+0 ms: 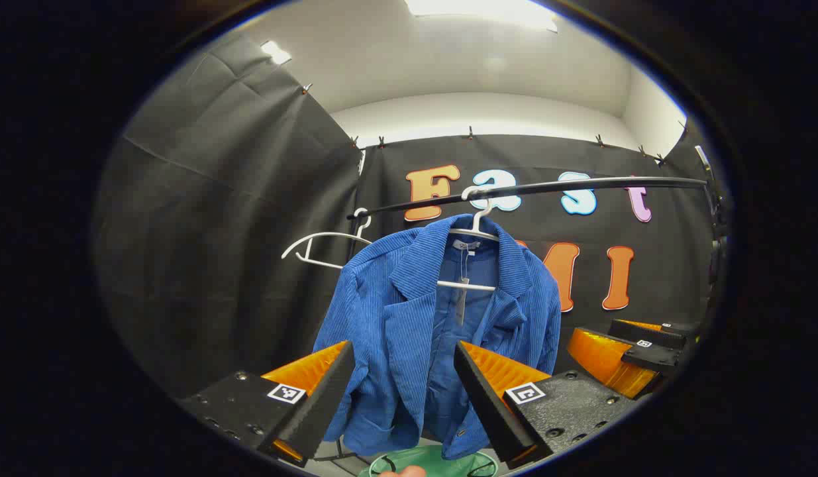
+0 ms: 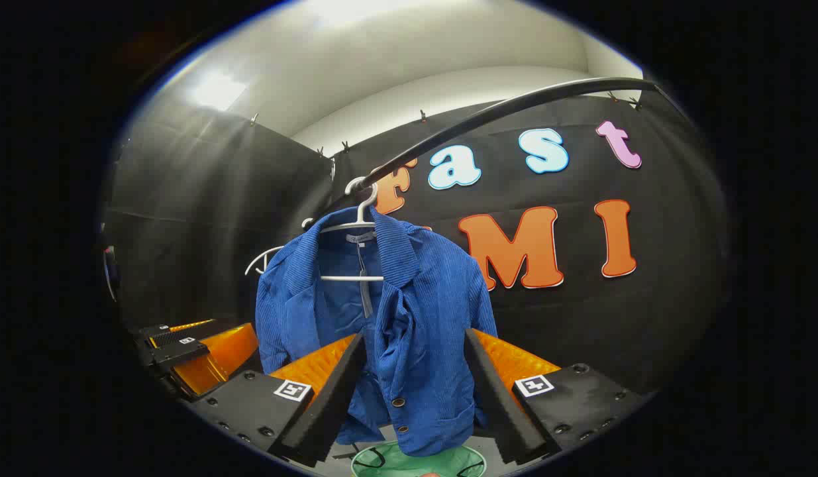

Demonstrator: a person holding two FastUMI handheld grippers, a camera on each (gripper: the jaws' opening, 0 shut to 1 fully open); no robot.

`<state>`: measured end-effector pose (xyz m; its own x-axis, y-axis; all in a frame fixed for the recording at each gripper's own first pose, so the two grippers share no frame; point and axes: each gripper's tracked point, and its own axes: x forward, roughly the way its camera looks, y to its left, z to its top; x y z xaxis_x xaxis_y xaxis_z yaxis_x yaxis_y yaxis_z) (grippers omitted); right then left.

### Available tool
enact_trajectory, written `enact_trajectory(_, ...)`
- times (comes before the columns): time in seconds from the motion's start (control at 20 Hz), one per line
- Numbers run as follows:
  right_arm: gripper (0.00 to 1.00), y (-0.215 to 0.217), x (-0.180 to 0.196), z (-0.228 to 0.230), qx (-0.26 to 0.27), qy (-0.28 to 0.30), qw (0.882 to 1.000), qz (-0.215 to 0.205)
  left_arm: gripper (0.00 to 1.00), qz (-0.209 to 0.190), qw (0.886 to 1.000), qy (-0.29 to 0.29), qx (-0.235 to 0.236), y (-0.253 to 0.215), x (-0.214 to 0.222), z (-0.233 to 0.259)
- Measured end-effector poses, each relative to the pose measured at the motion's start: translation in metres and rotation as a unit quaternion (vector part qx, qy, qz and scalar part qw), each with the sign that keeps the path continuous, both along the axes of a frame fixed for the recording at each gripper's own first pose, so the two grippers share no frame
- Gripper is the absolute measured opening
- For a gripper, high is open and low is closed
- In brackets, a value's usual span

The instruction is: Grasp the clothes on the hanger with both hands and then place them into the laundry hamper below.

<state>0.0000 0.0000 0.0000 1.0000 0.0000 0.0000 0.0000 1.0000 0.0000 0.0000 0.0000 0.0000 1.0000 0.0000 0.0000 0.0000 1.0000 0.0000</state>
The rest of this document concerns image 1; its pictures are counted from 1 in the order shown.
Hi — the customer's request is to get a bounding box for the blue corduroy jacket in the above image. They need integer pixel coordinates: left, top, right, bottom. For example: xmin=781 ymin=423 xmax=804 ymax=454
xmin=313 ymin=213 xmax=562 ymax=460

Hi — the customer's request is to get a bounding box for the white clothes hanger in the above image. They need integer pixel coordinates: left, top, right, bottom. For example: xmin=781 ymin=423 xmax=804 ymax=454
xmin=437 ymin=185 xmax=501 ymax=292
xmin=281 ymin=207 xmax=373 ymax=270

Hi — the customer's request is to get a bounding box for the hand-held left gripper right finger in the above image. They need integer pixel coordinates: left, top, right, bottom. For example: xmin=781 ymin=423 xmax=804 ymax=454
xmin=453 ymin=340 xmax=640 ymax=466

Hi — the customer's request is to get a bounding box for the green laundry hamper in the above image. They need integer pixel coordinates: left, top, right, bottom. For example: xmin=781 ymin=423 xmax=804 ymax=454
xmin=358 ymin=444 xmax=501 ymax=477

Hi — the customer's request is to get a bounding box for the large ceiling light panel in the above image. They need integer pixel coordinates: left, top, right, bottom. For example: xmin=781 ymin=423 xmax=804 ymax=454
xmin=405 ymin=0 xmax=558 ymax=32

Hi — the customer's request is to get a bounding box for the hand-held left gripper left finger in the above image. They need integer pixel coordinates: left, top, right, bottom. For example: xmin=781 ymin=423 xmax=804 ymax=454
xmin=176 ymin=340 xmax=356 ymax=468

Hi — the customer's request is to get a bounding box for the black clothes rack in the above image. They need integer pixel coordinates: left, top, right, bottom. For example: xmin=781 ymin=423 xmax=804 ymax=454
xmin=314 ymin=144 xmax=731 ymax=462

